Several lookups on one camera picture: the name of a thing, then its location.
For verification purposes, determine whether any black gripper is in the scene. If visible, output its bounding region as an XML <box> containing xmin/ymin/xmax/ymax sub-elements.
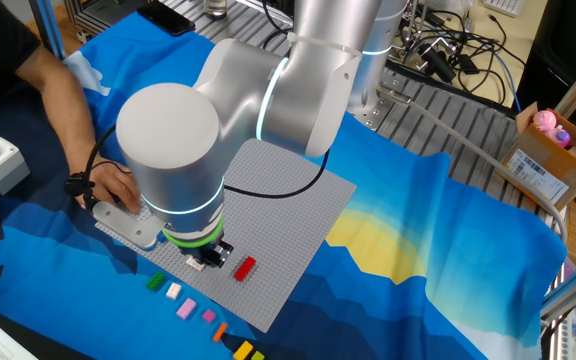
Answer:
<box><xmin>187</xmin><ymin>234</ymin><xmax>235</xmax><ymax>267</ymax></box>

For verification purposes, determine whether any red Lego brick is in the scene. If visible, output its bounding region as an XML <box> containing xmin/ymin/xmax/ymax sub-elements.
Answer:
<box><xmin>233</xmin><ymin>256</ymin><xmax>258</xmax><ymax>283</ymax></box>

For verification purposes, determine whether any gray Lego baseplate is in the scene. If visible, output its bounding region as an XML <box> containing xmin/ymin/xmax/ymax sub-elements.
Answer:
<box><xmin>94</xmin><ymin>138</ymin><xmax>357</xmax><ymax>335</ymax></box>

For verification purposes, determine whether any person's left forearm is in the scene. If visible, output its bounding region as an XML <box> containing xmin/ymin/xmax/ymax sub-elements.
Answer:
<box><xmin>15</xmin><ymin>47</ymin><xmax>114</xmax><ymax>174</ymax></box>

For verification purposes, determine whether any light pink Lego brick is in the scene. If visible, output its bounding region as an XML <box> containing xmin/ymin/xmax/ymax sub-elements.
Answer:
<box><xmin>175</xmin><ymin>297</ymin><xmax>198</xmax><ymax>320</ymax></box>

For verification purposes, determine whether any yellow Lego brick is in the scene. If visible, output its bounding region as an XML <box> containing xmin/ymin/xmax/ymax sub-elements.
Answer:
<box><xmin>232</xmin><ymin>340</ymin><xmax>255</xmax><ymax>360</ymax></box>

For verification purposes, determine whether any person's left hand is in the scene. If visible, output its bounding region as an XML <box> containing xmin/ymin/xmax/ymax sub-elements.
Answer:
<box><xmin>74</xmin><ymin>159</ymin><xmax>143</xmax><ymax>215</ymax></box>

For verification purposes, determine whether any blue landscape print cloth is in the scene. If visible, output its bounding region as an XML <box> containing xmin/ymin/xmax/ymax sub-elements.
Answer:
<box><xmin>0</xmin><ymin>10</ymin><xmax>568</xmax><ymax>360</ymax></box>

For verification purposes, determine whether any black smartphone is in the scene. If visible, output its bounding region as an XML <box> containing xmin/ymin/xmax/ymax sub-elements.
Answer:
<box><xmin>136</xmin><ymin>1</ymin><xmax>197</xmax><ymax>37</ymax></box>

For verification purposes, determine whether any clear drinking glass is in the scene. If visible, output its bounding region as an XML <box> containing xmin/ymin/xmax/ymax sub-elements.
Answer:
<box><xmin>202</xmin><ymin>0</ymin><xmax>229</xmax><ymax>19</ymax></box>

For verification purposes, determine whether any open cardboard box with label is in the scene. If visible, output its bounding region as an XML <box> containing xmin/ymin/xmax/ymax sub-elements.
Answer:
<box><xmin>495</xmin><ymin>101</ymin><xmax>576</xmax><ymax>212</ymax></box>

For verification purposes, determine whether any pink pig toy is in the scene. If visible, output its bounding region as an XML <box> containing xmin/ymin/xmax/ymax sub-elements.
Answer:
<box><xmin>532</xmin><ymin>109</ymin><xmax>559</xmax><ymax>134</ymax></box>

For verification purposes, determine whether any purple toy bottle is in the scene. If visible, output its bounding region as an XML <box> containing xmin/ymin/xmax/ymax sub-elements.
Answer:
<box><xmin>549</xmin><ymin>126</ymin><xmax>572</xmax><ymax>149</ymax></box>

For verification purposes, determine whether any white keyboard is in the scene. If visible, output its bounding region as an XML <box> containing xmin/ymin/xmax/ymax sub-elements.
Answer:
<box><xmin>482</xmin><ymin>0</ymin><xmax>527</xmax><ymax>19</ymax></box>

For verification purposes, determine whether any black cabinet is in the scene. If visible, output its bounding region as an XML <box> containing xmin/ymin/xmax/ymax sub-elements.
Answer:
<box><xmin>515</xmin><ymin>0</ymin><xmax>576</xmax><ymax>147</ymax></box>

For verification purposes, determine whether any green flange ring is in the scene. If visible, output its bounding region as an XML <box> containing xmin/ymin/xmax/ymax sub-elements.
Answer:
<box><xmin>160</xmin><ymin>214</ymin><xmax>227</xmax><ymax>250</ymax></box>

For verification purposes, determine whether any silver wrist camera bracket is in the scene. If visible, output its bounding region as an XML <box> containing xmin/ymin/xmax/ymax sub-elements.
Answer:
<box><xmin>91</xmin><ymin>199</ymin><xmax>167</xmax><ymax>251</ymax></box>

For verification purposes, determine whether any black cable bundle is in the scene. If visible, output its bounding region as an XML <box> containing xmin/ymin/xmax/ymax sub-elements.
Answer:
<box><xmin>260</xmin><ymin>0</ymin><xmax>299</xmax><ymax>51</ymax></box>

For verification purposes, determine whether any aluminium frame rail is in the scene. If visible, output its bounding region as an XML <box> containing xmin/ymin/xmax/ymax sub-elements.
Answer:
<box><xmin>539</xmin><ymin>247</ymin><xmax>576</xmax><ymax>322</ymax></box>

